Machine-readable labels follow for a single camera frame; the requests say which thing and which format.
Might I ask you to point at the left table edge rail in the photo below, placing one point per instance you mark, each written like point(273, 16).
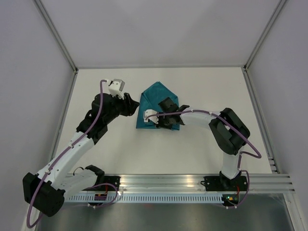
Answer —
point(63, 112)

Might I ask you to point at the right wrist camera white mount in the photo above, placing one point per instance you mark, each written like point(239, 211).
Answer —
point(150, 115)

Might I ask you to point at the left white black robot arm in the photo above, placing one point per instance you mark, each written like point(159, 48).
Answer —
point(47, 190)

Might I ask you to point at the aluminium frame post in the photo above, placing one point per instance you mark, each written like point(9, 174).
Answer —
point(54, 32)
point(269, 25)

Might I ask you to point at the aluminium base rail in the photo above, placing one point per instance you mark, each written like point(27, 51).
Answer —
point(191, 183)

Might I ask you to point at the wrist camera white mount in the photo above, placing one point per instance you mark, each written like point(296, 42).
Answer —
point(150, 115)
point(116, 87)

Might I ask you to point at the white slotted cable duct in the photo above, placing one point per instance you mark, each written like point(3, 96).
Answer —
point(148, 198)

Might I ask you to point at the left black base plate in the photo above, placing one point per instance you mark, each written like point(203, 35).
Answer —
point(101, 185)

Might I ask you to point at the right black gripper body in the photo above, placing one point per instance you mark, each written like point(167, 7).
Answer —
point(164, 121)

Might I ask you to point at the left aluminium frame post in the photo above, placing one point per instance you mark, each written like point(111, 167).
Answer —
point(54, 32)

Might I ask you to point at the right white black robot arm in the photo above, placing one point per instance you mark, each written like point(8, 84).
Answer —
point(229, 133)

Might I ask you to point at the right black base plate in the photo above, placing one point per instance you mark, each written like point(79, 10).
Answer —
point(222, 184)

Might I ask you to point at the teal cloth napkin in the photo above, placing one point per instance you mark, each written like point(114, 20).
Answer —
point(150, 99)

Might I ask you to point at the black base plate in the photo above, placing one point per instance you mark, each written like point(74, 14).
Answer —
point(101, 185)
point(222, 184)

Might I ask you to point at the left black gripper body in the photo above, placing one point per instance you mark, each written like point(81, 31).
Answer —
point(119, 107)

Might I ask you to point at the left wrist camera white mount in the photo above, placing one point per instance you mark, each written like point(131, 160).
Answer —
point(116, 87)

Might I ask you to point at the right aluminium frame post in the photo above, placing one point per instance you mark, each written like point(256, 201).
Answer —
point(269, 25)

